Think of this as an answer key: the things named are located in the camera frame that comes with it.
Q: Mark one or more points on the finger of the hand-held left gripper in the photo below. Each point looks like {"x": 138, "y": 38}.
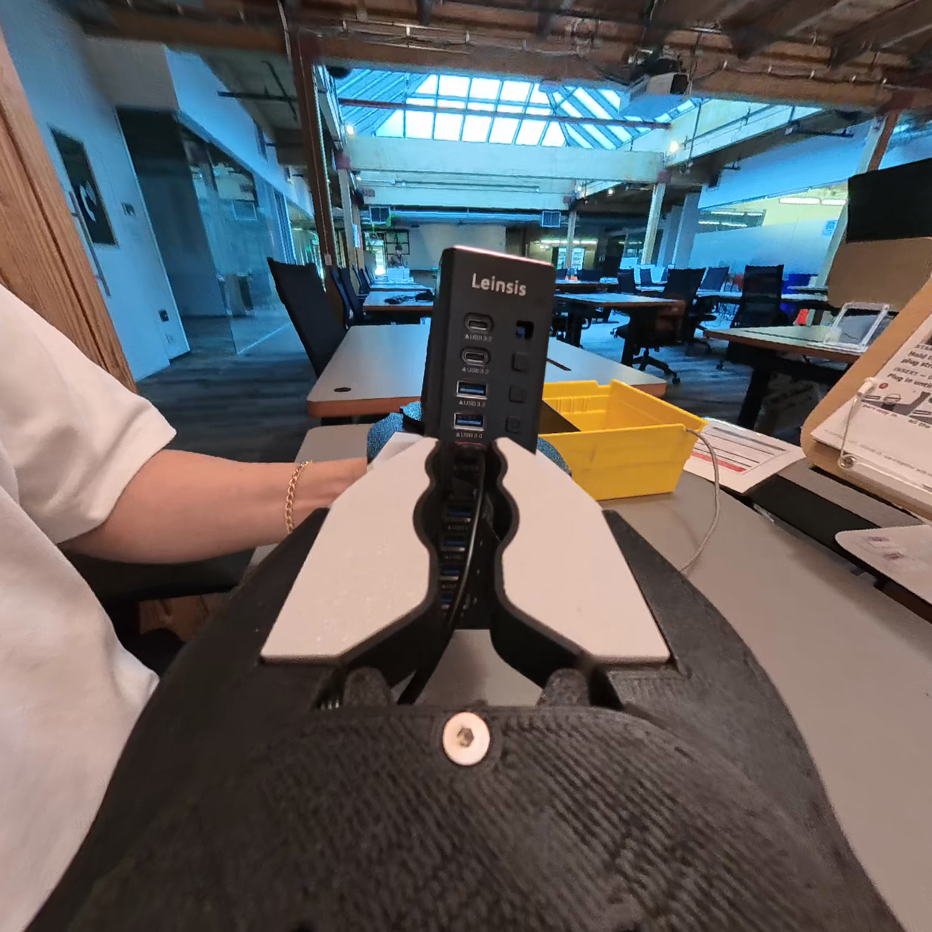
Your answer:
{"x": 557, "y": 452}
{"x": 391, "y": 434}

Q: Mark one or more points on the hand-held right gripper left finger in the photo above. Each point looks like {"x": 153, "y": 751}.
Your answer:
{"x": 342, "y": 575}

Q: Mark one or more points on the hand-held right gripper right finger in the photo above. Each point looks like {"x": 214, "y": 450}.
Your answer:
{"x": 575, "y": 568}

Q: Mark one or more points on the yellow plastic bin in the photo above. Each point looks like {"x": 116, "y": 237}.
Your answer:
{"x": 626, "y": 437}

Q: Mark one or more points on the black usb hub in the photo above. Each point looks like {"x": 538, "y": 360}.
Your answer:
{"x": 488, "y": 335}

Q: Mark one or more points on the black high-back chair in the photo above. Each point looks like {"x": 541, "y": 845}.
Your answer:
{"x": 306, "y": 313}

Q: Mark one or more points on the black mesh office chair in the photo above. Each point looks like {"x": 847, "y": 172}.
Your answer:
{"x": 656, "y": 313}
{"x": 757, "y": 291}

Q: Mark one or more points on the printed paper sheet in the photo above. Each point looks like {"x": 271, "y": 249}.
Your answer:
{"x": 743, "y": 455}

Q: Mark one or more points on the person in white shirt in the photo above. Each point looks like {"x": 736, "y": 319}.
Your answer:
{"x": 58, "y": 583}

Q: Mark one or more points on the illustrated instruction board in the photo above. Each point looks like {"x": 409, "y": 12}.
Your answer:
{"x": 889, "y": 423}

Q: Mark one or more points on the wooden panel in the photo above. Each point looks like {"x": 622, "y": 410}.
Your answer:
{"x": 44, "y": 219}

